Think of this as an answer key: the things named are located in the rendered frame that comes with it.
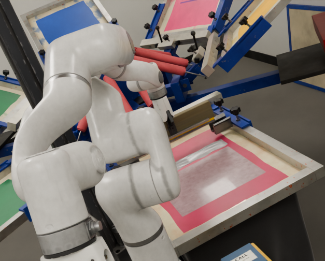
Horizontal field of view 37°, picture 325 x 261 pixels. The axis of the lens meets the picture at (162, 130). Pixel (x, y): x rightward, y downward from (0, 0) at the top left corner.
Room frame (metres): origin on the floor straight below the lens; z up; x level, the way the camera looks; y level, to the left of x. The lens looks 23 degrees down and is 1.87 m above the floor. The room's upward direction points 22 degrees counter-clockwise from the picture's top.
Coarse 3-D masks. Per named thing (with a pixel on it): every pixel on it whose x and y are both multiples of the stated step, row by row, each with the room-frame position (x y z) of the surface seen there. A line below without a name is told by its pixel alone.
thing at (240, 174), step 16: (192, 144) 1.90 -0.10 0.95; (208, 144) 1.84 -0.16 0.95; (208, 160) 1.71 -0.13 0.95; (224, 160) 1.67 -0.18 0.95; (240, 160) 1.62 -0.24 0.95; (256, 160) 1.58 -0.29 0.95; (208, 176) 1.60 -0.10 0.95; (224, 176) 1.55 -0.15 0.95; (240, 176) 1.51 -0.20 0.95; (256, 176) 1.47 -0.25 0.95; (272, 176) 1.43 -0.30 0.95; (288, 176) 1.40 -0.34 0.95; (224, 192) 1.45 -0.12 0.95; (240, 192) 1.41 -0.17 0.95; (256, 192) 1.38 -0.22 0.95
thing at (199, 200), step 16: (176, 160) 1.82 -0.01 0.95; (192, 176) 1.64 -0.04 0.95; (192, 192) 1.53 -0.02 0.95; (208, 192) 1.49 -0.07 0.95; (176, 208) 1.47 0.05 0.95; (192, 208) 1.43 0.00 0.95; (208, 208) 1.39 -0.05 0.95; (224, 208) 1.36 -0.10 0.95; (176, 224) 1.38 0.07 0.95; (192, 224) 1.34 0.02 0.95
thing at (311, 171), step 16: (240, 128) 1.81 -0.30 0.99; (272, 144) 1.58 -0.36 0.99; (288, 160) 1.47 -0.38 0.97; (304, 160) 1.40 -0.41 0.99; (304, 176) 1.31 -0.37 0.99; (320, 176) 1.32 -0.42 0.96; (272, 192) 1.29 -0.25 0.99; (288, 192) 1.29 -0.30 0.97; (240, 208) 1.28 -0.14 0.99; (256, 208) 1.27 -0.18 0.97; (208, 224) 1.26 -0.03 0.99; (224, 224) 1.25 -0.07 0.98; (176, 240) 1.24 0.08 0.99; (192, 240) 1.22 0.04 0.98
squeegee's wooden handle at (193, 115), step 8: (200, 104) 1.86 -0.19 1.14; (208, 104) 1.86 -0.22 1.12; (184, 112) 1.84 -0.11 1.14; (192, 112) 1.84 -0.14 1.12; (200, 112) 1.85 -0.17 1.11; (208, 112) 1.85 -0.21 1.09; (176, 120) 1.82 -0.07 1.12; (184, 120) 1.83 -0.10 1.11; (192, 120) 1.84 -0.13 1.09; (200, 120) 1.84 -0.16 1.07; (184, 128) 1.83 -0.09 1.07
